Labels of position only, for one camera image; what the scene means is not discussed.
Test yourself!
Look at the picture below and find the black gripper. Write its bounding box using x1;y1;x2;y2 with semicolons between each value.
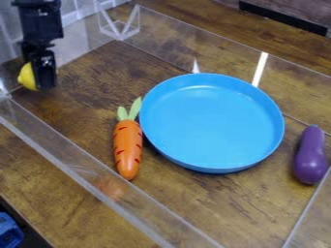
13;0;63;90

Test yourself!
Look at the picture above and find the yellow toy lemon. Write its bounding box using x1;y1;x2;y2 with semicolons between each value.
18;63;38;91

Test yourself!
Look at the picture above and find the blue round plastic tray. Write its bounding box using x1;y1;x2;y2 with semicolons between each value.
141;73;285;173

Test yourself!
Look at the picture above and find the orange toy carrot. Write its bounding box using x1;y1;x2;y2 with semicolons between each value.
113;98;143;180

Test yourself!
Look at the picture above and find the blue object at corner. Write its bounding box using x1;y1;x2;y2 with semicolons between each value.
0;212;25;248

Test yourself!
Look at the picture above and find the purple toy eggplant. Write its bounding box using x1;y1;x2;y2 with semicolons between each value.
294;125;329;184

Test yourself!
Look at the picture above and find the clear acrylic barrier wall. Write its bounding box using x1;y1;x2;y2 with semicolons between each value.
0;0;331;248

